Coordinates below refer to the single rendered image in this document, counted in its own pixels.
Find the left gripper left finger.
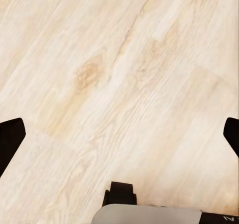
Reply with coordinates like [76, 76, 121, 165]
[0, 117, 26, 177]

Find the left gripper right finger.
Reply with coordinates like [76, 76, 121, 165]
[223, 117, 239, 158]

